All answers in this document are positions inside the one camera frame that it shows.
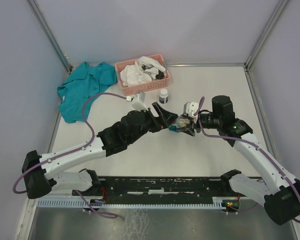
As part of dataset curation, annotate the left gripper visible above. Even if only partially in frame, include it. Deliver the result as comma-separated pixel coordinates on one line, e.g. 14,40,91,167
128,101,178,145

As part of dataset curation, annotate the clear vitamin pill bottle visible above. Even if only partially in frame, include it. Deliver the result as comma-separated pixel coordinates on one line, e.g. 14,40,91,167
172,117,190,129

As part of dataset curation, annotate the teal pill box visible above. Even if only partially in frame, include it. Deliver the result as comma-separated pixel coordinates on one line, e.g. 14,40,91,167
168,125,178,132

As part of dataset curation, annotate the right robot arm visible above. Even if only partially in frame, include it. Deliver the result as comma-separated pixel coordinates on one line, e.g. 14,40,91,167
172,95,300,226

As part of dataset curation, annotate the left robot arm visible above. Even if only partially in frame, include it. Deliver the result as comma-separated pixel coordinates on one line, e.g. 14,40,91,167
21,102,178,199

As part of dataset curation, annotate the white cap pill bottle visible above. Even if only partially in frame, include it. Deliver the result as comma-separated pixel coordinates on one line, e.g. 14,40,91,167
159,88,169,104

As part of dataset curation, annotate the pink plastic basket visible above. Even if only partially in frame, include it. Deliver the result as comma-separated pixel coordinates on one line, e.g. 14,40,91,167
114,54,170,96

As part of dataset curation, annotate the black item in basket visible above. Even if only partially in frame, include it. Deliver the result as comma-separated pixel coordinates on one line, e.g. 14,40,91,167
152,70,166,81

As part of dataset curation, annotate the white cloth in basket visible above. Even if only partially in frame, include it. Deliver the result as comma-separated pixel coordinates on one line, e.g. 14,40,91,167
120,56,167,87

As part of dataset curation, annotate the teal shirt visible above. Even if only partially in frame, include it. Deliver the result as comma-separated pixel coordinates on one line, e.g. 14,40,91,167
57,62,118,124

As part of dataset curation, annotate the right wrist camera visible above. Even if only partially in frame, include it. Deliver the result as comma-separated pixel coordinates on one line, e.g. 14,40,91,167
183,102,199,119

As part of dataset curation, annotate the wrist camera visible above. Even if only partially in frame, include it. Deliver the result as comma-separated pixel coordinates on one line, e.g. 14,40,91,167
126,92,147,111
183,102,199,119

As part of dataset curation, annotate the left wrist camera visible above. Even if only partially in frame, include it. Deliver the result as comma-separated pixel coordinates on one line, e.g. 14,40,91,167
126,92,147,111

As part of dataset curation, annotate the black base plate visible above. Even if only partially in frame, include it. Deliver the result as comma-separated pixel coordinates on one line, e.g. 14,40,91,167
81,176,239,205

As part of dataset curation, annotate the white cable duct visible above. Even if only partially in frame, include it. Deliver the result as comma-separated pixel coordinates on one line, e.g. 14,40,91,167
37,196,228,208

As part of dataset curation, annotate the aluminium frame post right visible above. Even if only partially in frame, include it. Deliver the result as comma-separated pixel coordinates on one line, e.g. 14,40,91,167
245,0,291,71

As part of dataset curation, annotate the aluminium frame post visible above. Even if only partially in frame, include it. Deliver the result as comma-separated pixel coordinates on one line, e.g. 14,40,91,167
245,0,291,71
26,0,73,73

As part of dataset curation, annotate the aluminium frame post left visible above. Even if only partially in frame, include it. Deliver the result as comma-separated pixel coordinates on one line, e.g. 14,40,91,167
26,0,73,73

